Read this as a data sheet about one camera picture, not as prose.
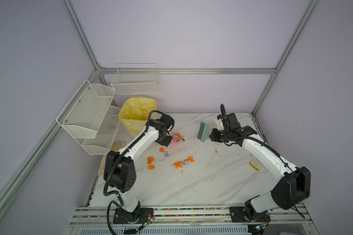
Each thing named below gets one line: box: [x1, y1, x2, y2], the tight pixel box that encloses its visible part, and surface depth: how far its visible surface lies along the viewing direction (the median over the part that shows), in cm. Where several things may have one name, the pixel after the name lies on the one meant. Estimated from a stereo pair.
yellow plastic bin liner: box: [118, 97, 158, 140], surface depth 96 cm
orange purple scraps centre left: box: [159, 146, 195, 170], surface depth 95 cm
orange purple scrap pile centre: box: [172, 132, 183, 142], surface depth 100 cm
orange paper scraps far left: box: [147, 156, 156, 171], surface depth 95 cm
